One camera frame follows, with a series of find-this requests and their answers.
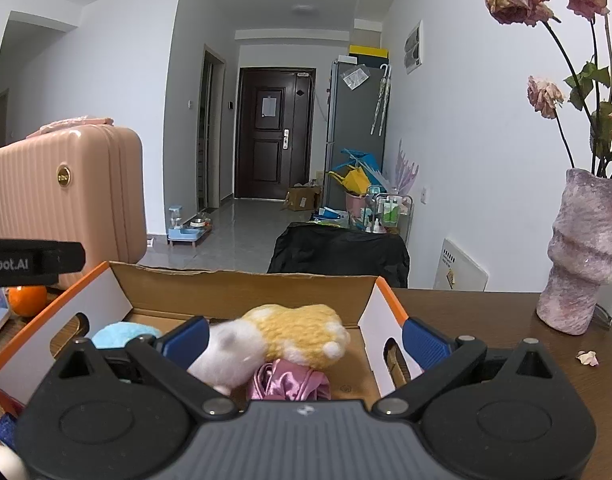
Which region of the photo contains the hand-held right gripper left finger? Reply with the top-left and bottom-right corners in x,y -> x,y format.
31,316 -> 239,417

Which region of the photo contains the pink fluffy cloth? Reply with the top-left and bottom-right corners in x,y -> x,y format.
26,116 -> 115,140

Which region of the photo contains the trolley with bottles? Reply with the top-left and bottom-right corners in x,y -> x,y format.
363,192 -> 415,249

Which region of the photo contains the orange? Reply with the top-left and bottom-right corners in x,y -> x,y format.
8,285 -> 48,317

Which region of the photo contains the blue pet feeder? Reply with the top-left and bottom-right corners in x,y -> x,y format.
167,205 -> 213,249

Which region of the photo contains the purple satin scrunchie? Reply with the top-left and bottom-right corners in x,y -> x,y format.
246,359 -> 333,402

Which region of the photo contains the blue plush toy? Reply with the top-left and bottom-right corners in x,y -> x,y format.
91,322 -> 163,350

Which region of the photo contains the dark brown entrance door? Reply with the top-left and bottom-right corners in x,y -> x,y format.
234,66 -> 317,201

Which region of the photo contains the hanging clear umbrella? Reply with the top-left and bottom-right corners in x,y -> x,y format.
370,64 -> 393,136

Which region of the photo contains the blue flat box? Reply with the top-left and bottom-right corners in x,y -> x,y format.
310,206 -> 350,226

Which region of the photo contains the lilac wall decoration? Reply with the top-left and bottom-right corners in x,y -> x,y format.
393,139 -> 420,197

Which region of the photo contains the grey refrigerator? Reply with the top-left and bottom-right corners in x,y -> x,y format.
325,58 -> 391,211

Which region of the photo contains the pink textured vase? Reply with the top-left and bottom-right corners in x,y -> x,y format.
536,167 -> 612,336

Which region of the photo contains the brown floor cardboard box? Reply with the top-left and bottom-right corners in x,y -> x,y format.
281,185 -> 322,212

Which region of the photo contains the white leaning board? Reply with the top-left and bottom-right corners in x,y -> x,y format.
432,237 -> 489,292

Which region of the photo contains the paper sheet on refrigerator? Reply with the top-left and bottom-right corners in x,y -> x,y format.
340,66 -> 371,92

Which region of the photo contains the white electrical panel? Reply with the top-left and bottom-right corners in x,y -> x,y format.
402,20 -> 424,74

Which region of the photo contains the pink bucket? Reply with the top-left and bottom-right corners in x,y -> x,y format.
345,191 -> 372,222

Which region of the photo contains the side room door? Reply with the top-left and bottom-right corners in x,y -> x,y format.
196,44 -> 227,212

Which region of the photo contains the orange cardboard box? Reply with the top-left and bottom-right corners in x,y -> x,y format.
0,260 -> 429,461

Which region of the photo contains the blue folding stool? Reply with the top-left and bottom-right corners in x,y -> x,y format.
340,147 -> 387,181

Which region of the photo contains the white round container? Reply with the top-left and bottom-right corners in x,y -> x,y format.
0,445 -> 27,480

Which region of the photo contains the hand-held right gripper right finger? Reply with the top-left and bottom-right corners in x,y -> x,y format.
371,317 -> 578,417

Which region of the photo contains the yellow white alpaca plush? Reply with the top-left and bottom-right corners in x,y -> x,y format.
186,303 -> 352,396

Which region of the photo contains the yellow box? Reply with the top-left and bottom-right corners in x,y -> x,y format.
348,45 -> 390,61

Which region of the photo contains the pink ribbed suitcase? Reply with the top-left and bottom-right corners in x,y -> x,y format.
0,124 -> 148,291

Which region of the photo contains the black cloth cover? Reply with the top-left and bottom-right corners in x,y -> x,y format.
267,221 -> 411,289

